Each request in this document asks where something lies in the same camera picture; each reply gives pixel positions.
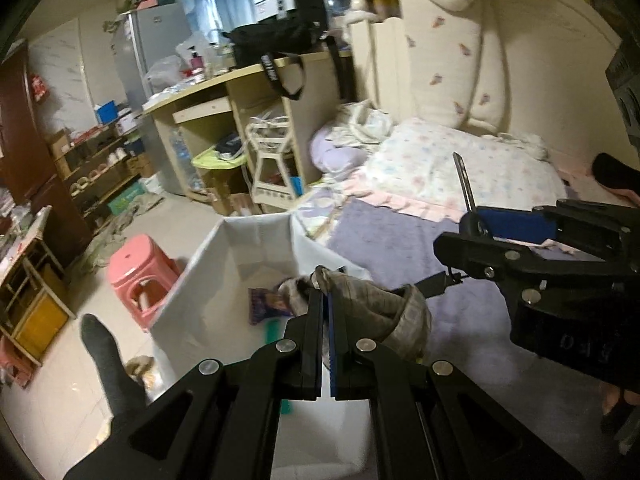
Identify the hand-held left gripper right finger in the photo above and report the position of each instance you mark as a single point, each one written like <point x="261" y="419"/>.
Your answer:
<point x="334" y="360"/>

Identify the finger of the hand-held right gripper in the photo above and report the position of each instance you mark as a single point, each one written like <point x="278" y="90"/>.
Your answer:
<point x="475" y="255"/>
<point x="520" y="222"/>

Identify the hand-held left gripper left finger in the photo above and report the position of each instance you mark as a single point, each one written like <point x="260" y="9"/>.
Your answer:
<point x="312" y="340"/>

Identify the plaid cloth pouch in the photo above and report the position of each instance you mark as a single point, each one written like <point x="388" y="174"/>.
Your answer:
<point x="370" y="310"/>

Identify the white storage box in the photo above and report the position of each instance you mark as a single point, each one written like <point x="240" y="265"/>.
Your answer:
<point x="225" y="280"/>

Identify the person's right hand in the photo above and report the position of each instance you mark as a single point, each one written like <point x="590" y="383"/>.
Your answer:
<point x="616" y="397"/>

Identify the teal plastic tube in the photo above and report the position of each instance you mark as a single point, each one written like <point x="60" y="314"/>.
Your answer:
<point x="274" y="331"/>

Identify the purple snack packet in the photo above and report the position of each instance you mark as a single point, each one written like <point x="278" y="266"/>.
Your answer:
<point x="265" y="305"/>

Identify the purple bed sheet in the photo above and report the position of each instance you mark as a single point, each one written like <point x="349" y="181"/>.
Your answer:
<point x="390" y="240"/>

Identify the floral pillow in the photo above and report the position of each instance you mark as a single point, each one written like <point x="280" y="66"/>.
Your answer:
<point x="450" y="170"/>

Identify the dark cloth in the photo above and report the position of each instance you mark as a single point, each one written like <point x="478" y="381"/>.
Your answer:
<point x="617" y="170"/>

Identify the cream bed headboard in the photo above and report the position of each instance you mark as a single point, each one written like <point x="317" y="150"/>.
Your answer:
<point x="560" y="70"/>

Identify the tan slipper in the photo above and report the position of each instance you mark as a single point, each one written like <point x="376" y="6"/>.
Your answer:
<point x="142" y="371"/>

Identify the purple pillow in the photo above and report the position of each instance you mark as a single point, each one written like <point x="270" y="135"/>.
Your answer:
<point x="335" y="152"/>

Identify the white crumpled cloth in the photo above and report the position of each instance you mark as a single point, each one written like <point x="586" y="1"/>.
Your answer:
<point x="365" y="120"/>

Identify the white plastic stool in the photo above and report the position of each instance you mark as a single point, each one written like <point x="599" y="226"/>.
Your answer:
<point x="270" y="165"/>

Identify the cream butterfly print cushion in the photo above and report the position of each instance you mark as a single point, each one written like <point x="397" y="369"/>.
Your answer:
<point x="450" y="50"/>

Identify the pink plastic stool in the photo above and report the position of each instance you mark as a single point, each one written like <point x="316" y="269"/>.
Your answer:
<point x="137" y="270"/>

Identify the green plastic basin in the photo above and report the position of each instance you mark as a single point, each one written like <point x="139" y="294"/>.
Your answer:
<point x="215" y="161"/>

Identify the person's leg in dark sock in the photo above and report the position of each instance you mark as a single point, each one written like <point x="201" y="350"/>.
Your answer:
<point x="107" y="360"/>

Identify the pack of water bottles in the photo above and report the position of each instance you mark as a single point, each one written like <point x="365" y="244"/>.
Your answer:
<point x="182" y="160"/>

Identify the grey floor rag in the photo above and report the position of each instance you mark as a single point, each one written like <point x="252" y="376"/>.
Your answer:
<point x="115" y="230"/>

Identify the green cardboard box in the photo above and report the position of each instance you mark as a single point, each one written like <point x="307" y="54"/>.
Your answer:
<point x="125" y="200"/>

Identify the brown cardboard box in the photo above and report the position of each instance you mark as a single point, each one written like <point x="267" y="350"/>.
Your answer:
<point x="139" y="165"/>

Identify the beige wooden desk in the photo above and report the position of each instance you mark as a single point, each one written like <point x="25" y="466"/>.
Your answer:
<point x="260" y="90"/>

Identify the small table with yellow panel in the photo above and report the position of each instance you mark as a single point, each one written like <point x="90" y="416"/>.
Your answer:
<point x="35" y="310"/>

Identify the wooden shoe rack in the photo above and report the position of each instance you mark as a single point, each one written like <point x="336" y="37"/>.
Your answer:
<point x="95" y="165"/>

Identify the red pump bottle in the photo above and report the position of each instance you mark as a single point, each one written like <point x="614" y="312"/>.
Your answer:
<point x="197" y="62"/>

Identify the red plastic stool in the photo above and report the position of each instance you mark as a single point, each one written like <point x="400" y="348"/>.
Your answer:
<point x="12" y="360"/>

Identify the white plastic bag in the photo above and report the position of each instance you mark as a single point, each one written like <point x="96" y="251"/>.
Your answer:
<point x="164" y="72"/>

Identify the blue box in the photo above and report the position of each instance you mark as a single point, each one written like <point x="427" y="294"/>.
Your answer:
<point x="106" y="112"/>

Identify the white black water dispenser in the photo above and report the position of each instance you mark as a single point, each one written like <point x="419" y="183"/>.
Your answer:
<point x="292" y="5"/>

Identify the clear plastic bag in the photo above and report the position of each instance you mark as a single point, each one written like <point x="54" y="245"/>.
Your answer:
<point x="197" y="42"/>

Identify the brown wooden wardrobe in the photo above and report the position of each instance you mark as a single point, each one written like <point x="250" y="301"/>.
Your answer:
<point x="25" y="160"/>

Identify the silver refrigerator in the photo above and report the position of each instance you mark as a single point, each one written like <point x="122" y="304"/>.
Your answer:
<point x="150" y="40"/>

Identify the red wall ornament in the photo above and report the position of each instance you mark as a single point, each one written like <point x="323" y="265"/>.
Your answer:
<point x="40" y="87"/>

